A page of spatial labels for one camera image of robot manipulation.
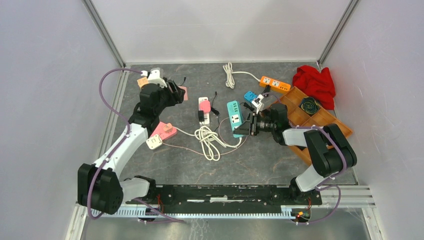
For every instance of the white charger plug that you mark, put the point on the white charger plug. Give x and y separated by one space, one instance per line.
154 142

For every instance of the orange pink usb charger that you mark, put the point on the orange pink usb charger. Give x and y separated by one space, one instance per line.
167 128

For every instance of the blue folding extension socket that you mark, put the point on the blue folding extension socket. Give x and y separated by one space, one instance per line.
250 96

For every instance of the dark green ring object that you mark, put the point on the dark green ring object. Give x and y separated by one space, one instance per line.
309 105

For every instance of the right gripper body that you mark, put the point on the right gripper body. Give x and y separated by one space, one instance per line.
264 124

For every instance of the black power adapter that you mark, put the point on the black power adapter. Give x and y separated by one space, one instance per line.
266 91

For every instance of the white usb power strip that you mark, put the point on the white usb power strip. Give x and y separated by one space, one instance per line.
207 116

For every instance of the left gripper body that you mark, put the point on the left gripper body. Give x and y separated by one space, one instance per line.
167 98

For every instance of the orange power strip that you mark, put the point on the orange power strip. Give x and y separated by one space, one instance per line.
274 84

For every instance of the pink square power strip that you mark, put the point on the pink square power strip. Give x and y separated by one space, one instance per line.
164 136

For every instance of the teal power strip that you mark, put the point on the teal power strip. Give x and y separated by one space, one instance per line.
235 115

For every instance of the pink folding plug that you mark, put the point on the pink folding plug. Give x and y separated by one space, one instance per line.
205 106

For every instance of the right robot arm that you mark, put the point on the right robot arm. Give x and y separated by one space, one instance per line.
330 152

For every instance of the orange divided tray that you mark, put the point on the orange divided tray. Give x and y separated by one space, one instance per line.
298 116

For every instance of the red cloth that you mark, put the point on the red cloth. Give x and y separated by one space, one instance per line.
316 84

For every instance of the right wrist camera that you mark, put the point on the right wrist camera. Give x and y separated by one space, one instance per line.
258 103

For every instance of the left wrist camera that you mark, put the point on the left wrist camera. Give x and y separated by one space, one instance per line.
155 76

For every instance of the wooden cube adapter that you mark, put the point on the wooden cube adapter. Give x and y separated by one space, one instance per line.
142 81

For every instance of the pink plug adapter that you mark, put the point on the pink plug adapter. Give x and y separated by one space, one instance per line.
185 95

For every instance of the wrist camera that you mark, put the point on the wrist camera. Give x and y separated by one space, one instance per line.
155 76
258 103

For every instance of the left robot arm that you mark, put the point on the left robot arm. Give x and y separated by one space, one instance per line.
98 184

